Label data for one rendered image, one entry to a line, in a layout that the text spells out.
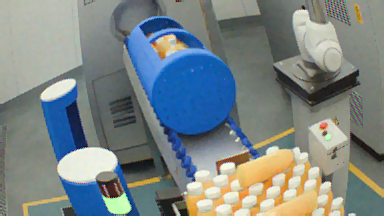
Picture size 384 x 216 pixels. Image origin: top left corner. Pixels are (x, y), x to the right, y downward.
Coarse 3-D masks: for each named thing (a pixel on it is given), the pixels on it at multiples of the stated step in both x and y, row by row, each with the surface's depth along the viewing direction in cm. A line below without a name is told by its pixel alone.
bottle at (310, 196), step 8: (312, 192) 118; (288, 200) 119; (296, 200) 117; (304, 200) 117; (312, 200) 116; (272, 208) 118; (280, 208) 116; (288, 208) 116; (296, 208) 116; (304, 208) 116; (312, 208) 117
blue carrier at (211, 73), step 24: (144, 24) 286; (168, 24) 289; (144, 48) 242; (192, 48) 212; (144, 72) 226; (168, 72) 207; (192, 72) 209; (216, 72) 210; (168, 96) 209; (192, 96) 211; (216, 96) 213; (168, 120) 212; (192, 120) 214; (216, 120) 216
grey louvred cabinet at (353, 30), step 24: (264, 0) 458; (288, 0) 406; (336, 0) 315; (360, 0) 278; (264, 24) 485; (288, 24) 430; (336, 24) 334; (360, 24) 293; (288, 48) 452; (360, 48) 308; (360, 72) 320; (360, 96) 330; (360, 120) 339; (360, 144) 353
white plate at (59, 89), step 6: (54, 84) 293; (60, 84) 288; (66, 84) 284; (72, 84) 280; (48, 90) 285; (54, 90) 281; (60, 90) 277; (66, 90) 273; (42, 96) 278; (48, 96) 274; (54, 96) 270; (60, 96) 270
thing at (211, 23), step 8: (200, 0) 306; (208, 0) 306; (208, 8) 308; (208, 16) 310; (216, 16) 311; (208, 24) 311; (216, 24) 312; (208, 32) 315; (216, 32) 314; (216, 40) 315; (216, 48) 317; (224, 48) 318; (224, 56) 319; (232, 112) 330
